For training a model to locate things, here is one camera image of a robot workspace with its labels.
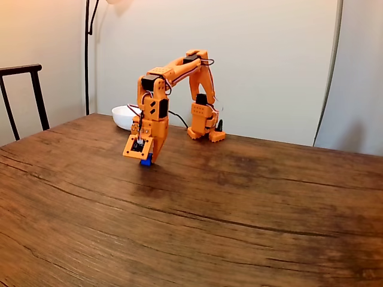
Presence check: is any blue cube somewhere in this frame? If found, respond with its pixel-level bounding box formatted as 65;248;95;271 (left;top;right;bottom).
139;152;154;167

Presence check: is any white bowl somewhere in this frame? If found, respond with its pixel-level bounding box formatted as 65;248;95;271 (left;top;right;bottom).
111;105;141;131

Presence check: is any black floor lamp pole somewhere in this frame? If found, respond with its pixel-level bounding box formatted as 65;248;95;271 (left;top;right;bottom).
84;0;101;116

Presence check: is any dark wooden chair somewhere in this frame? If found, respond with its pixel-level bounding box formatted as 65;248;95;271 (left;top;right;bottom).
0;63;51;141

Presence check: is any orange camera mount plate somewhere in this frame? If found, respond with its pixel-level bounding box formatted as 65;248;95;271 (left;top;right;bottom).
121;133;156;160

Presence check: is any black power cable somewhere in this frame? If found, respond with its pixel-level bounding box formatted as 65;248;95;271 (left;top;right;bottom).
168;110;190;130

